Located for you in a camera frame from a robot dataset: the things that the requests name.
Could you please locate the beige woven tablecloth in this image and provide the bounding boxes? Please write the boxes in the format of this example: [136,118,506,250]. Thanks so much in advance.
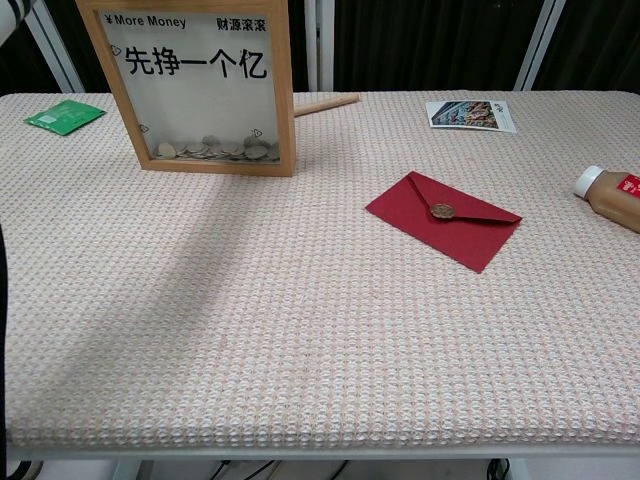
[0,90,640,457]

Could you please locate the red envelope with seal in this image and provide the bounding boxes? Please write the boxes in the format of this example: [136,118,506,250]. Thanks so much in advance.
[365,170,524,275]

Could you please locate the wooden stick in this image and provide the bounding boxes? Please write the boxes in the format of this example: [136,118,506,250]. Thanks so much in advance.
[293,92,360,119]

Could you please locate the photo postcard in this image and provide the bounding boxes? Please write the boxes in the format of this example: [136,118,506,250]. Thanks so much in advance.
[425,99,518,134]

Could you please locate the green foil packet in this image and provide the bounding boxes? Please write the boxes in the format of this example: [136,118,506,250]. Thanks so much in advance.
[23,99,108,137]

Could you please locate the brown drink bottle red label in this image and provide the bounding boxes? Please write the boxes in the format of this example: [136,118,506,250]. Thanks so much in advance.
[573,165,640,235]

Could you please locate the wooden coin box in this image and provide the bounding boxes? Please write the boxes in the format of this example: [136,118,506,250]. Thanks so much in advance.
[74,0,297,178]

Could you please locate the white frame post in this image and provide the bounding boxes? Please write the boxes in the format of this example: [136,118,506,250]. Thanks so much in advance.
[302,0,335,93]
[19,0,85,95]
[513,0,557,92]

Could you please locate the black cable bundle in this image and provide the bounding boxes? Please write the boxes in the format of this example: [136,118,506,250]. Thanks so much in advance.
[199,458,351,480]
[485,457,512,480]

